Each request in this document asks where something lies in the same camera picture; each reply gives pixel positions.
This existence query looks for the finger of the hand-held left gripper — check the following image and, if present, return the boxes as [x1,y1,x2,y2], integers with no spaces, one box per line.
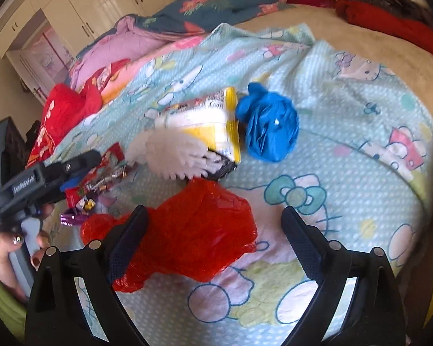
[57,176,84,203]
[54,150,102,181]

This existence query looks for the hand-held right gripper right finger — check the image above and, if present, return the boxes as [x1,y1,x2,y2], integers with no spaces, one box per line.
[281,205,408,346]

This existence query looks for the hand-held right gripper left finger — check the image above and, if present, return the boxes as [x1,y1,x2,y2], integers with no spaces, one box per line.
[25,205,150,346]

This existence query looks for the red snack packet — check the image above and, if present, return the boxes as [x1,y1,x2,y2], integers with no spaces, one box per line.
[65,143,127,210]

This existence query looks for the red plastic bag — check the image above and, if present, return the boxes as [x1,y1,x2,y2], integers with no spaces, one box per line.
[80,178,257,293]

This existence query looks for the white ridged plastic piece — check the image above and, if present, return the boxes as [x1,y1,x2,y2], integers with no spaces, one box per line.
[126,130,210,181]

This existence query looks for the dark packet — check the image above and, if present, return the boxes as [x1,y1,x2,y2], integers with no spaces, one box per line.
[202,151,239,181]

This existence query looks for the blue plastic bag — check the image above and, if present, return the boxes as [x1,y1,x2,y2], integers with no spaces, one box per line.
[236,82,301,163]

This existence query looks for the yellow white snack packet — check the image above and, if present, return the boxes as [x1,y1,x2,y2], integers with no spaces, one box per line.
[153,86,243,164]

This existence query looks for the person's left forearm green sleeve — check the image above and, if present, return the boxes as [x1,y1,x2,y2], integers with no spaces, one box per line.
[0,252,27,332]

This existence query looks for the person's left hand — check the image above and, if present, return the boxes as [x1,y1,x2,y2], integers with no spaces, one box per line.
[0,205,55,298]

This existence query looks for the red printed cloth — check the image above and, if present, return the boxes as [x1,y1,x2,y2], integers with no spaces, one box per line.
[26,79,105,169]

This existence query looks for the pink cartoon cabinet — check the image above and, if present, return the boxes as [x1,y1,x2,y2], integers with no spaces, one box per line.
[22,25,76,92]

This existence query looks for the blue floral quilt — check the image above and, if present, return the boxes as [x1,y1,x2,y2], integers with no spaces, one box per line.
[68,14,206,94]
[144,0,296,40]

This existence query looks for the light blue printed blanket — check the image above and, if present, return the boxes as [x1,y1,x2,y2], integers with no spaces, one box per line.
[43,22,433,332]

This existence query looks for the red garment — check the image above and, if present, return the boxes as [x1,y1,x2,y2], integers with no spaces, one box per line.
[335,0,433,65]

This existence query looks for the dark red cloth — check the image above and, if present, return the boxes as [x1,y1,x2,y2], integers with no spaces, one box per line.
[287,0,339,8]

